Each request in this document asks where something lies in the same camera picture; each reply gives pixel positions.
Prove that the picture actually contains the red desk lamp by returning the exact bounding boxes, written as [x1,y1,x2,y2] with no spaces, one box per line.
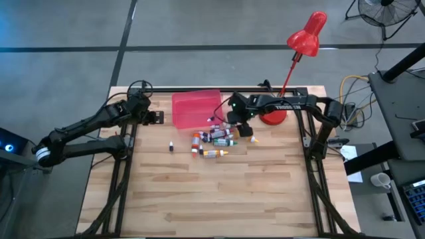
[260,11,328,126]

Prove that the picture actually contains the black floor fan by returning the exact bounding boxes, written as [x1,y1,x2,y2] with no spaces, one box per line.
[345,0,421,42]

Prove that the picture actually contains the green food coloring bottle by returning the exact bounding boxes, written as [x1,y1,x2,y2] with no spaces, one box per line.
[212,138,239,147]

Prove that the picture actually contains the pink plastic bin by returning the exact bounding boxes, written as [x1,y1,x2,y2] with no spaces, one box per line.
[171,88,223,130]

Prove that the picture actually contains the yellow food coloring bottle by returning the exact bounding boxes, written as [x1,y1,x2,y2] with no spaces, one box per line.
[203,149,230,159]

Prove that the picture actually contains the black computer with blue light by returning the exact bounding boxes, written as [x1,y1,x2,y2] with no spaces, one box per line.
[0,127,29,156]

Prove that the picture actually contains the black keyboard with blue keys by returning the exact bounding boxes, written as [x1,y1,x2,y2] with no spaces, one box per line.
[402,180,425,224]

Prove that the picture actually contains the white paper sheet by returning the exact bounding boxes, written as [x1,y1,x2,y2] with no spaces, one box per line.
[339,145,364,184]

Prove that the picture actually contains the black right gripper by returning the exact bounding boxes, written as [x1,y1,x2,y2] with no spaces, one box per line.
[227,110,255,138]

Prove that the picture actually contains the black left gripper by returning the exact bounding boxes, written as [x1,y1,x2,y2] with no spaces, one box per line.
[141,110,165,126]

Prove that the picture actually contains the yellow cable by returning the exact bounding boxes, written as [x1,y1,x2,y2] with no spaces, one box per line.
[339,74,378,124]

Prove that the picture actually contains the white mug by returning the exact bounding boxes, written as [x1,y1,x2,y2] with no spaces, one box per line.
[370,172,392,191]

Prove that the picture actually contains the orange bottle with red tip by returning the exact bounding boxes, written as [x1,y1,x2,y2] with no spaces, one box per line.
[191,132,201,159]

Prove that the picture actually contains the orange food coloring bottle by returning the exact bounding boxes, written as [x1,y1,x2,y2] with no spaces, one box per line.
[232,127,260,144]

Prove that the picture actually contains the black pole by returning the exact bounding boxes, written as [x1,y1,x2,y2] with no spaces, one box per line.
[381,42,425,84]

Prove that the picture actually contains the black power brick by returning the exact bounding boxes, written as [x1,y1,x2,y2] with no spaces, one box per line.
[343,102,358,118]

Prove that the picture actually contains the red food coloring bottle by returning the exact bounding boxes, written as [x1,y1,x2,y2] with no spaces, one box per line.
[209,128,235,140]

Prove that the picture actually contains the grey side table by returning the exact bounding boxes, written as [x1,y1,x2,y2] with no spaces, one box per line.
[0,139,54,239]

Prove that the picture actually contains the black aluminium table frame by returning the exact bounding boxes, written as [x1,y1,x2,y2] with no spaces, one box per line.
[76,79,363,239]

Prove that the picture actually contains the grey side desk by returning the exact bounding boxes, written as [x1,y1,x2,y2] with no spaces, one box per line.
[343,70,425,239]

